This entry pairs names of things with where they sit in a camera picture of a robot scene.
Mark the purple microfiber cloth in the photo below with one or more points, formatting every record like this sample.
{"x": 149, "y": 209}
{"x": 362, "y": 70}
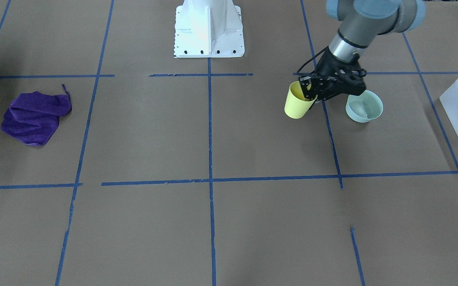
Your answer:
{"x": 33, "y": 118}

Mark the yellow plastic cup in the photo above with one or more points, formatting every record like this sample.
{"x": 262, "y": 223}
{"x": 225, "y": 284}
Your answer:
{"x": 296, "y": 104}

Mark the mint green bowl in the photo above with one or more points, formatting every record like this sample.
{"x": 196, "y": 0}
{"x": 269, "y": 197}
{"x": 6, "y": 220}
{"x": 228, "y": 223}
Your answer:
{"x": 365, "y": 107}

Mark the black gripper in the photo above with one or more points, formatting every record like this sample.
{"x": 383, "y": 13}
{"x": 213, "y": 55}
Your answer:
{"x": 327, "y": 64}

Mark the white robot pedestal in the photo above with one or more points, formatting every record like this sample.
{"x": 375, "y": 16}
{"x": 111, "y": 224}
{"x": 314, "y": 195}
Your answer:
{"x": 208, "y": 29}

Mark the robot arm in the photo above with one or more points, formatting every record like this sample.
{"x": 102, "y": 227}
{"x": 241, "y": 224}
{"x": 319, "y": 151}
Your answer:
{"x": 363, "y": 20}

